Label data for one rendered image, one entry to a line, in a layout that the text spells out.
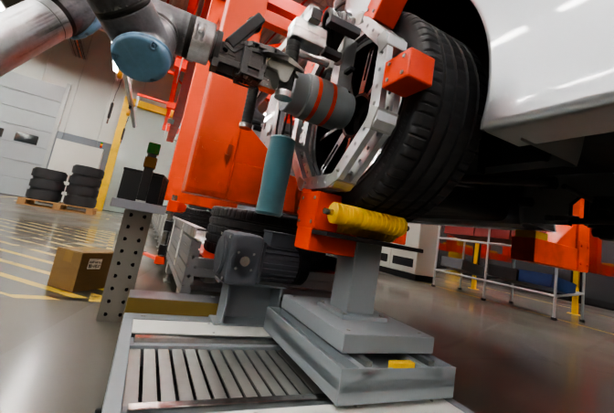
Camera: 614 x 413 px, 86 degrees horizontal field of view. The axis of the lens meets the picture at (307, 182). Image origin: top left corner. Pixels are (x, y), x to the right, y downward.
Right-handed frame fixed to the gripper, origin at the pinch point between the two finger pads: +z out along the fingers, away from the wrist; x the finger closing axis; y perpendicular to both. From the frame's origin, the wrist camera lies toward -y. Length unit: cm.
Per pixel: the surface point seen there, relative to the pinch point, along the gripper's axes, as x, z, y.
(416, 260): -342, 384, 51
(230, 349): -32, 7, 77
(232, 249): -39, 3, 48
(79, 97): -1303, -329, -292
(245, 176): -60, 8, 20
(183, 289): -70, -5, 69
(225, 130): -60, -4, 4
